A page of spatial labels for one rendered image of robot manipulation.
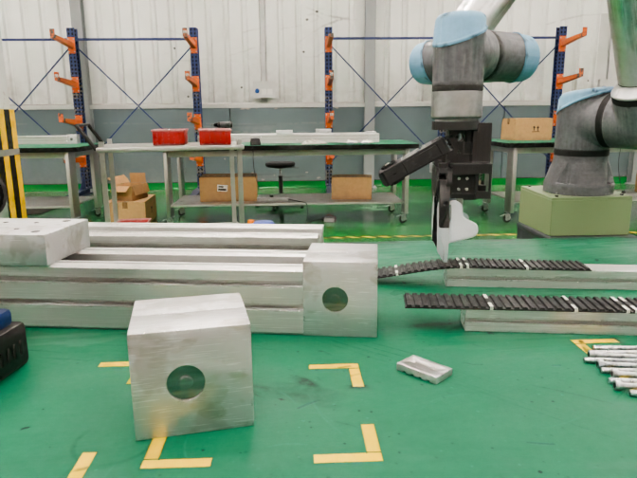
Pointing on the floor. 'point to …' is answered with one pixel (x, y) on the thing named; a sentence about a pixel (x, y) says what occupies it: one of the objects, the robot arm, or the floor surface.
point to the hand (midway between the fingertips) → (437, 248)
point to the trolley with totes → (174, 139)
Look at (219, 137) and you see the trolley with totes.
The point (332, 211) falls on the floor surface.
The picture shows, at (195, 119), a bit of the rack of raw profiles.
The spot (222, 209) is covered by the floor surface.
